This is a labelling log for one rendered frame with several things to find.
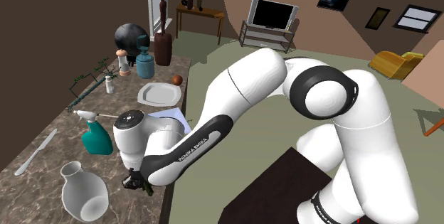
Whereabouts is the silver table knife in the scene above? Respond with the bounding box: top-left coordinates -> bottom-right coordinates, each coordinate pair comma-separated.
14,128 -> 58,177

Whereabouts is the white plate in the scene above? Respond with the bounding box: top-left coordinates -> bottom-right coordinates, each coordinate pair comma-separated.
137,82 -> 183,107

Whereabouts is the teal spray bottle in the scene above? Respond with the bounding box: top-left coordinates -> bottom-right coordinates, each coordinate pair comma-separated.
73,110 -> 120,156

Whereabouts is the wooden side table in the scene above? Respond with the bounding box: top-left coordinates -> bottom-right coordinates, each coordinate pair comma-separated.
175,0 -> 226,46

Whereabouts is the white door frame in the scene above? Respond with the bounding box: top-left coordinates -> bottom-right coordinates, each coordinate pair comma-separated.
145,0 -> 174,38

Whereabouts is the yellow armchair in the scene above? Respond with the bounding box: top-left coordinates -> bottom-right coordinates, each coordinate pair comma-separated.
368,50 -> 426,80

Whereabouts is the white round vase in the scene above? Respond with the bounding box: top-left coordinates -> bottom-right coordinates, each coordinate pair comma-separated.
60,161 -> 110,223

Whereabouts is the teal stoppered bottle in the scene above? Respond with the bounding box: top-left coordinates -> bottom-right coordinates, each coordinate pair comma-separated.
135,35 -> 156,80

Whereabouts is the tall dark brown sculpture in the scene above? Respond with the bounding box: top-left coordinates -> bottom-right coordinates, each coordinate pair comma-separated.
153,0 -> 173,67

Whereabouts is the small white shaker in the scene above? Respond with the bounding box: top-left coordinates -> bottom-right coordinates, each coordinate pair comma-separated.
105,75 -> 116,95

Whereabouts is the white flat sheet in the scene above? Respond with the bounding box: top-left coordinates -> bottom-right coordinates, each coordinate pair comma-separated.
148,107 -> 193,134

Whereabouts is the black sphere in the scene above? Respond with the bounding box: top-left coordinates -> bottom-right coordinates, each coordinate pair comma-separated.
114,23 -> 151,67

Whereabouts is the black framed window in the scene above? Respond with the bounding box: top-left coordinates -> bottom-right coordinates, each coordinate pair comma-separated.
392,4 -> 443,34

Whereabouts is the green thin branch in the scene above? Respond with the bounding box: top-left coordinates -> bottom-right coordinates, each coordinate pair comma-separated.
65,56 -> 117,113

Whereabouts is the white and tan pepper mill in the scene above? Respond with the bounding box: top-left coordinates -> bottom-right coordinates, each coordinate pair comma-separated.
115,49 -> 132,78

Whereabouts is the dark framed wall picture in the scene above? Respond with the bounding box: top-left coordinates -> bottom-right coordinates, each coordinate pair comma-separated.
364,6 -> 391,31

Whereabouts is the dark robot stand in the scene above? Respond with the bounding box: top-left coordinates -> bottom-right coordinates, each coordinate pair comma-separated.
217,146 -> 379,224

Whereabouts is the grey television stand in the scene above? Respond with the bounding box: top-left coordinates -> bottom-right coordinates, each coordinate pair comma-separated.
238,0 -> 300,55

